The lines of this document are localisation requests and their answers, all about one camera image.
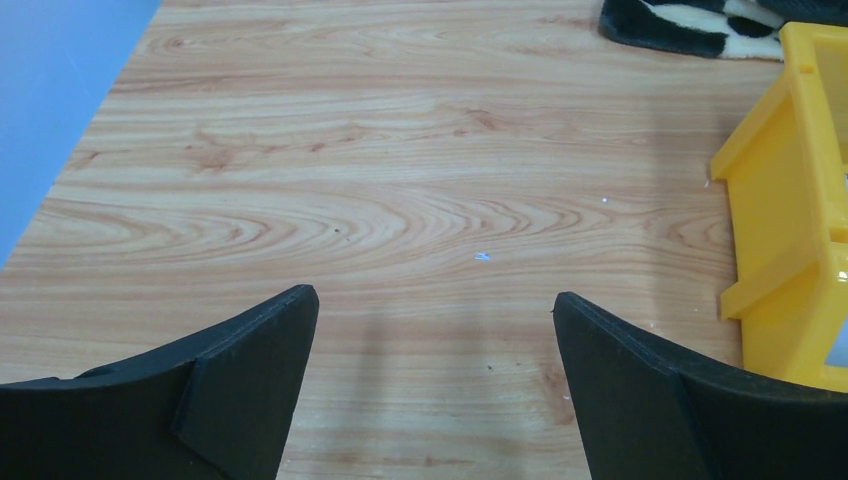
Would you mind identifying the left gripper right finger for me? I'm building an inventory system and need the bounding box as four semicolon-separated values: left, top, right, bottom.
552;292;847;479

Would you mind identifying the yellow three-compartment bin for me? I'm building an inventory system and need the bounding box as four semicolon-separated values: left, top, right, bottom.
710;22;847;392

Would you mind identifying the grey card in bin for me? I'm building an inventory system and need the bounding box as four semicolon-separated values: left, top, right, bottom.
824;315;847;369

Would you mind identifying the black floral blanket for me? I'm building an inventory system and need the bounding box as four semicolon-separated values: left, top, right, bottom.
598;0;847;61

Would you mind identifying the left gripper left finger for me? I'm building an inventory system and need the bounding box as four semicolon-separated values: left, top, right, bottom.
1;284;319;479

